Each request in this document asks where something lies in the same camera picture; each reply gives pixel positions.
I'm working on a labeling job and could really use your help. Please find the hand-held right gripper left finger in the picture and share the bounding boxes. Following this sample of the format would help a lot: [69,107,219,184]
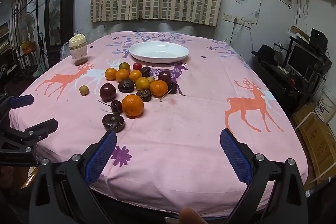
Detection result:
[29,130,117,224]

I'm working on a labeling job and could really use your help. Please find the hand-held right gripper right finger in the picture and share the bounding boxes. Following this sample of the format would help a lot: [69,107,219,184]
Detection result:
[220,128,307,224]

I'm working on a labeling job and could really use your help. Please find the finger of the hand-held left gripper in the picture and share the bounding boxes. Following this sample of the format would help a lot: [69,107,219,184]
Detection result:
[0,119,58,147]
[0,93,34,119]

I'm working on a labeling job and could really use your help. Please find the dark cherry with stem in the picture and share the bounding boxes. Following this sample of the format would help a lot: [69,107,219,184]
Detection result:
[160,81,178,102]
[97,99,123,115]

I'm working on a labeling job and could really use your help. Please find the large orange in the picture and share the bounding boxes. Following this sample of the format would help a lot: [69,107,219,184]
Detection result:
[121,94,144,118]

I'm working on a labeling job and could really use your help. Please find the dark red plum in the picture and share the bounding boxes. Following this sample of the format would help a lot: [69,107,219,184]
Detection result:
[99,83,117,102]
[158,70,172,83]

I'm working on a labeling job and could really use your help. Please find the small orange tangerine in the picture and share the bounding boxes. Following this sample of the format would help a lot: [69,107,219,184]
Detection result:
[115,69,130,82]
[105,68,117,81]
[149,80,168,98]
[129,70,143,83]

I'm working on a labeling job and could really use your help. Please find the yellow-orange tangerine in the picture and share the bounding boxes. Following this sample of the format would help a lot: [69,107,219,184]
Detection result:
[135,77,151,91]

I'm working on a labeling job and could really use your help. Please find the white oval plate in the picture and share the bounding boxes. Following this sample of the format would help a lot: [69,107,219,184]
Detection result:
[129,42,189,63]

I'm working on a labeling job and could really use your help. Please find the person's right hand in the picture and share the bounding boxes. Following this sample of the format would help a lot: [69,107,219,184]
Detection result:
[179,208,208,224]

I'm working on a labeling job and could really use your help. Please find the orange container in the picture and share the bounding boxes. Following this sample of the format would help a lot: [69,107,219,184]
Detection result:
[20,41,36,54]

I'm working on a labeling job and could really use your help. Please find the pink deer-printed tablecloth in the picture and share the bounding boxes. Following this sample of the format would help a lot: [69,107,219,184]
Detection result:
[9,30,309,219]

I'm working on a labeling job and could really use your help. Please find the clear plastic bag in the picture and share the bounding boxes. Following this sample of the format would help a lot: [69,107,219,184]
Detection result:
[59,42,71,60]

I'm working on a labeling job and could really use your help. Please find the clear cup with cream lid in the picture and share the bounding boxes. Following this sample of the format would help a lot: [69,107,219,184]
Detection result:
[68,33,89,66]

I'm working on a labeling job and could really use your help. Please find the standing electric fan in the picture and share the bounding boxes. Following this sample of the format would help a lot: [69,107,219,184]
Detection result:
[20,12,37,75]

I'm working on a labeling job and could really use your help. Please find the brown cardboard box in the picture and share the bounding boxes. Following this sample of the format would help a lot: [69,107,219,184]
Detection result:
[291,103,336,185]

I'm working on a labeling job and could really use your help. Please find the black metal coat stand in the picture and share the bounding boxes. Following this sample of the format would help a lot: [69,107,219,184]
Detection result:
[34,0,49,69]

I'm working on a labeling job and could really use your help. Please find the black computer desk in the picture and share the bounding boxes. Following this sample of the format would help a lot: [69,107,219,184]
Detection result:
[256,43,331,119]

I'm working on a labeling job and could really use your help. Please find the dark wooden framed cabinet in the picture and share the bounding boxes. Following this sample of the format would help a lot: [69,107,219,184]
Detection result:
[44,0,81,68]

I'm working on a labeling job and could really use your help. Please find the white plastic bucket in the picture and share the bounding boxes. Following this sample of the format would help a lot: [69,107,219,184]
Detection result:
[314,85,336,123]

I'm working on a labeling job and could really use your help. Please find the black hat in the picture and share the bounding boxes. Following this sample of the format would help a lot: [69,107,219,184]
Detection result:
[251,44,277,65]

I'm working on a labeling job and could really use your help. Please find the computer monitor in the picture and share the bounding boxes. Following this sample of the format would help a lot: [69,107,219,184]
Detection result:
[286,42,322,77]

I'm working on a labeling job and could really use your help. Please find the black speaker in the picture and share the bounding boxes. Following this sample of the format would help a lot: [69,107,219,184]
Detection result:
[310,28,328,52]

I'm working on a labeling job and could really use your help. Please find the white power cable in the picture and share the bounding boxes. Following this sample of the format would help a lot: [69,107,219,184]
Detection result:
[223,10,260,43]

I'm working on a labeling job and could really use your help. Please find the white wall power outlets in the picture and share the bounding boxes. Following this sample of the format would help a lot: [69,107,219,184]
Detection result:
[224,13,253,28]

